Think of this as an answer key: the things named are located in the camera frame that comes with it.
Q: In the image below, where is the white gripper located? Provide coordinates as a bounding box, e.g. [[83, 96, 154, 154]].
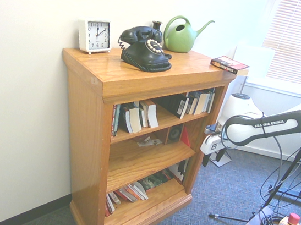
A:
[[197, 132, 230, 171]]

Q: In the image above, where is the Shadow Puppets paperback book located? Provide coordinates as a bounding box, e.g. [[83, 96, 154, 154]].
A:
[[209, 53, 251, 77]]

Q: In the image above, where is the red triangular folder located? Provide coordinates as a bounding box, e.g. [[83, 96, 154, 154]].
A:
[[179, 126, 194, 148]]

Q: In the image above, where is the black and white picture book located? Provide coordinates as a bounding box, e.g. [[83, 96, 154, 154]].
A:
[[167, 156, 190, 186]]

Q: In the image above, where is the small black speaker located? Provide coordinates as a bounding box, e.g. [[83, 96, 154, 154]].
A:
[[167, 122, 184, 146]]

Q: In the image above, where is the thin white pages paperback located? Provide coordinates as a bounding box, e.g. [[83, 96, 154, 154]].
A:
[[188, 95, 200, 116]]

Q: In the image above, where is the white rounded appliance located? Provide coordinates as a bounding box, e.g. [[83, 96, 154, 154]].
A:
[[210, 90, 266, 172]]

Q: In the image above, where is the blue cover book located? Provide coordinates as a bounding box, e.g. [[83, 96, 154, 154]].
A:
[[183, 91, 198, 117]]

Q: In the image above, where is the dark green flat book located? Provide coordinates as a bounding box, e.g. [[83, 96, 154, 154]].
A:
[[136, 166, 174, 196]]

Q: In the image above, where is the black tripod stand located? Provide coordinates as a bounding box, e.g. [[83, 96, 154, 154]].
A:
[[208, 118, 301, 225]]

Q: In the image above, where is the small paper cards pile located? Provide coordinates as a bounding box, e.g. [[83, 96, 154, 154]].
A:
[[136, 134, 164, 151]]

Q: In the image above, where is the large black book with barcode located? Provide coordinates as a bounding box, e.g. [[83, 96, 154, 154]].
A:
[[152, 90, 190, 120]]

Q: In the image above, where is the curved white pages paperback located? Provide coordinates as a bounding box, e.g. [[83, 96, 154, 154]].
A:
[[143, 99, 163, 130]]

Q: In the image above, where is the white and orange spine book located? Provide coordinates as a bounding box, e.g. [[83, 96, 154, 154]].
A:
[[125, 180, 151, 202]]

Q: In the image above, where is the slim white pages paperback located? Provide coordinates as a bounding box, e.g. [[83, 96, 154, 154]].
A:
[[135, 101, 153, 129]]

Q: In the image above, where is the black cover cream pages book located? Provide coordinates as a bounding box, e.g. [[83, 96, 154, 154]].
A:
[[117, 104, 145, 136]]

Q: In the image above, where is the red and white spine book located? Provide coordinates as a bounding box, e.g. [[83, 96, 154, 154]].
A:
[[113, 186, 137, 204]]

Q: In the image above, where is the red and black spine book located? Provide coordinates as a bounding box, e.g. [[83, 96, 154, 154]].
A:
[[109, 103, 122, 138]]

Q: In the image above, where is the wooden bookshelf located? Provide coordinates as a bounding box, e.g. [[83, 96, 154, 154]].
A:
[[39, 33, 239, 225]]

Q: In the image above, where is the white cube box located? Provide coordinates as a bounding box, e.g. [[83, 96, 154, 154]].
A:
[[231, 43, 277, 80]]

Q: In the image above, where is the red spine paperback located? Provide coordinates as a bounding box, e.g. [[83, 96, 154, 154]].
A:
[[103, 190, 123, 219]]

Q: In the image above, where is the green plastic watering can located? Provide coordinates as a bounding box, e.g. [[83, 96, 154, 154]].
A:
[[161, 13, 216, 57]]

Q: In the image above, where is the black rotary telephone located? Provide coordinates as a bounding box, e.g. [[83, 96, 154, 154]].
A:
[[114, 23, 177, 76]]

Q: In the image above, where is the small black vase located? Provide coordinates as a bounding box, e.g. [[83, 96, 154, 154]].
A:
[[150, 20, 165, 41]]

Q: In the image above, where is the white square alarm clock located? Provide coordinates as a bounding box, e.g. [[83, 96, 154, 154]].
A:
[[74, 17, 115, 58]]

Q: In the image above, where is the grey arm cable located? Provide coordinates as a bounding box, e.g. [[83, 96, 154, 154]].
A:
[[250, 112, 293, 193]]

